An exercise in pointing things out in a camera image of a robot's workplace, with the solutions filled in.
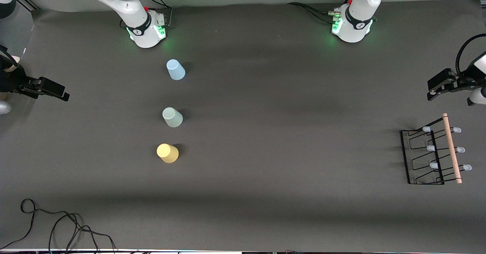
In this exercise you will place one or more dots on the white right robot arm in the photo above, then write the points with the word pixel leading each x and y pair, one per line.
pixel 125 3

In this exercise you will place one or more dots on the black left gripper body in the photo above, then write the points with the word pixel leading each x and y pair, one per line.
pixel 465 81

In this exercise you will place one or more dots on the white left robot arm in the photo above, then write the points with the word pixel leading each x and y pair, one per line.
pixel 360 3

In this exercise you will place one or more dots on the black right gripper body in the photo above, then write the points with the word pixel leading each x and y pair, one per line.
pixel 11 81

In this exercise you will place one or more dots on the light blue plastic cup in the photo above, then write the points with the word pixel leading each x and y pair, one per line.
pixel 175 71

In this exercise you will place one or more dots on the pale green plastic cup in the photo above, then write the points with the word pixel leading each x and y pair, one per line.
pixel 172 118

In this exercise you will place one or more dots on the dark grey table mat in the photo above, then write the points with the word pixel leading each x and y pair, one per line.
pixel 265 189

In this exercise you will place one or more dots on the yellow plastic cup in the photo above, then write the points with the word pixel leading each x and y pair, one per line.
pixel 168 153

